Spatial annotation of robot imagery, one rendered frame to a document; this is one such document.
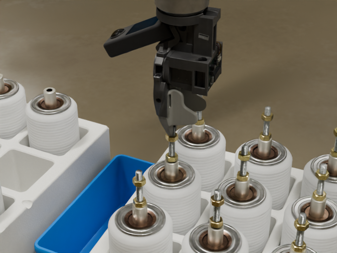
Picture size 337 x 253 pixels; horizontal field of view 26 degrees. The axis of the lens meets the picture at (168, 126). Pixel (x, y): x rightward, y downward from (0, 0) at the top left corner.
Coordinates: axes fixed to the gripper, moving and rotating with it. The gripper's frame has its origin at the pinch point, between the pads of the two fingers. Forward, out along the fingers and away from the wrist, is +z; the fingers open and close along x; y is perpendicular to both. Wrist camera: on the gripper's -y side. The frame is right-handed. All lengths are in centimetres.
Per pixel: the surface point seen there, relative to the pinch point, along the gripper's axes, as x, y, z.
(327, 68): 91, 13, 35
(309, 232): -5.7, 23.9, 9.8
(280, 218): 3.9, 18.1, 16.5
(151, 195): -4.4, -1.1, 10.7
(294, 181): 15.6, 17.9, 17.6
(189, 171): 1.6, 3.1, 9.2
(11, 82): 16.7, -38.5, 9.1
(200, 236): -12.4, 9.5, 9.2
